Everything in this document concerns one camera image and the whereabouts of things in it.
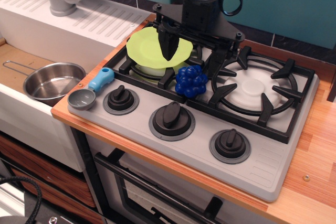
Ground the blue toy blueberry cluster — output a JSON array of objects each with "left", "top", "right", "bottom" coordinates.
[{"left": 175, "top": 65, "right": 208, "bottom": 98}]

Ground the black braided cable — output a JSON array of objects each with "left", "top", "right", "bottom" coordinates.
[{"left": 0, "top": 176, "right": 43, "bottom": 224}]

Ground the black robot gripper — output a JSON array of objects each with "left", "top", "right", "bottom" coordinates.
[{"left": 153, "top": 0, "right": 245, "bottom": 79}]

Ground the black middle stove knob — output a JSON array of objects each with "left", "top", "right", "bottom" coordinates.
[{"left": 149, "top": 101, "right": 196, "bottom": 142}]

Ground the blue grey toy spoon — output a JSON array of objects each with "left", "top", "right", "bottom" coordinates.
[{"left": 68, "top": 67, "right": 114, "bottom": 111}]

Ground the black right stove knob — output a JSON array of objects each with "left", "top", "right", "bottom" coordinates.
[{"left": 209, "top": 129, "right": 251, "bottom": 165}]

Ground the black left stove knob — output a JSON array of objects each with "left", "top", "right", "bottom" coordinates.
[{"left": 103, "top": 85, "right": 140, "bottom": 115}]

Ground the lime green plastic plate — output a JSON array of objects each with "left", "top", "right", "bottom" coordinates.
[{"left": 126, "top": 27, "right": 193, "bottom": 69}]

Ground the black left burner grate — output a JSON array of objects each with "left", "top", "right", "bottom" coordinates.
[{"left": 105, "top": 22, "right": 205, "bottom": 103}]

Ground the oven door with handle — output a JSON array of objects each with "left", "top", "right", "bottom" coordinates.
[{"left": 94, "top": 148, "right": 268, "bottom": 223}]

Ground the black burner grate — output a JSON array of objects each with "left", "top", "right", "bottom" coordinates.
[
  {"left": 105, "top": 22, "right": 205, "bottom": 103},
  {"left": 186, "top": 47, "right": 319, "bottom": 144}
]

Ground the white toy sink unit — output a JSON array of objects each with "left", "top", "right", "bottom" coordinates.
[{"left": 1, "top": 0, "right": 150, "bottom": 172}]

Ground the black right burner grate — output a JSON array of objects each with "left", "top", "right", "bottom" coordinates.
[{"left": 186, "top": 47, "right": 319, "bottom": 144}]

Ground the black stove knob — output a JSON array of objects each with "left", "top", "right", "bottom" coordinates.
[
  {"left": 149, "top": 101, "right": 196, "bottom": 142},
  {"left": 103, "top": 85, "right": 140, "bottom": 115},
  {"left": 209, "top": 129, "right": 251, "bottom": 165}
]

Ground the stainless steel pot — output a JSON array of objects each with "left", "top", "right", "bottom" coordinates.
[{"left": 3, "top": 60, "right": 86, "bottom": 106}]

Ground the wooden drawer front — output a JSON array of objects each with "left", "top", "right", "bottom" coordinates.
[{"left": 1, "top": 132, "right": 104, "bottom": 223}]

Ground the grey toy stove top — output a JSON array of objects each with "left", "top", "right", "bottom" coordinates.
[{"left": 67, "top": 31, "right": 320, "bottom": 203}]

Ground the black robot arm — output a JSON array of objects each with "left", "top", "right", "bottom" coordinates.
[{"left": 153, "top": 0, "right": 245, "bottom": 78}]

